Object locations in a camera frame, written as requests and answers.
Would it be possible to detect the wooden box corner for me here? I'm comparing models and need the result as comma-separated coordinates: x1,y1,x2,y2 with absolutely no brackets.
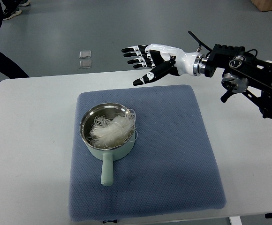
251,0,272,12

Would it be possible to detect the blue quilted mat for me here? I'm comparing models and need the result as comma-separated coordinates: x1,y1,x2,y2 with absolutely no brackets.
69,85,226,221

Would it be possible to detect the white vermicelli bundle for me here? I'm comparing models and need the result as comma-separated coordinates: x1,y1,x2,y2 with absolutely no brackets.
86,109,136,149

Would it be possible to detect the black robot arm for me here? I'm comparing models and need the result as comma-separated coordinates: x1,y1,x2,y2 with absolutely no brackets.
189,31,272,119

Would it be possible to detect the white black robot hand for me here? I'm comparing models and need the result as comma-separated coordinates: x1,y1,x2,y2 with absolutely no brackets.
121,44,204,86

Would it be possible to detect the mint green steel pot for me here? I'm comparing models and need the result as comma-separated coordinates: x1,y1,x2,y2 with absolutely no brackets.
80,103,137,186

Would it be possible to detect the black sneaker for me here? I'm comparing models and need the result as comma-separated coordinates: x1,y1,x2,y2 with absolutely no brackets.
3,7,22,20

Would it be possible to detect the upper floor socket plate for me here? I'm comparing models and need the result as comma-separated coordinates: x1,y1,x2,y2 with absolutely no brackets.
79,50,91,59

